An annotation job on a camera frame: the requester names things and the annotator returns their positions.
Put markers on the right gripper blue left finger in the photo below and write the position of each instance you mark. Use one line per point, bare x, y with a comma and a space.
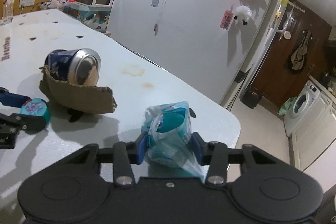
141, 145

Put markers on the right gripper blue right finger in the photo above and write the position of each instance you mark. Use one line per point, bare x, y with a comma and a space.
200, 149

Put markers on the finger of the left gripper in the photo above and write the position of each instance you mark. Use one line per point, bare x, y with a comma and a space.
11, 99

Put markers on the teal plastic wrapper bag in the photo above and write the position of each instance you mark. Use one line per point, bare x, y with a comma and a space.
169, 139

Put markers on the teal round lid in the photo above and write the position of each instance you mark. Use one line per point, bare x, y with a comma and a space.
37, 107

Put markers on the brown cardboard piece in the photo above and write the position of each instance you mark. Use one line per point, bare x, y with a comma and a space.
87, 98

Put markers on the crushed blue Pepsi can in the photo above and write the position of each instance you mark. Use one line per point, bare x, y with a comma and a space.
72, 66

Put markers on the black box on floor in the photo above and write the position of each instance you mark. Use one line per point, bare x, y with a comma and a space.
251, 97

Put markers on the clear plastic water bottle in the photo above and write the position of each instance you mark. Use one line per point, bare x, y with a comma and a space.
8, 11

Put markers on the green plastic bag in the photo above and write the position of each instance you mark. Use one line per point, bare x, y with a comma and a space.
286, 106

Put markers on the white kitchen cabinets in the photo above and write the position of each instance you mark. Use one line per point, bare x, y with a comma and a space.
315, 132

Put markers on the white washing machine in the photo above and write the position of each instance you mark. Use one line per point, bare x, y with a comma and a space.
301, 106

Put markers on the pink hanging tag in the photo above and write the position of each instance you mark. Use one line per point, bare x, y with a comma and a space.
226, 20

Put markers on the hanging brown bag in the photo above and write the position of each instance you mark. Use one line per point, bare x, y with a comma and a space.
298, 57

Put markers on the white sheep plush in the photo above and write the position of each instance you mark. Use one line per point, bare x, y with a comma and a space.
242, 13

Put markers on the brown wooden door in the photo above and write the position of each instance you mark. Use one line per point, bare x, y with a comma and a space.
274, 79

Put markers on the white refrigerator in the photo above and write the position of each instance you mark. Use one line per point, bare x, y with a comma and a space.
257, 52

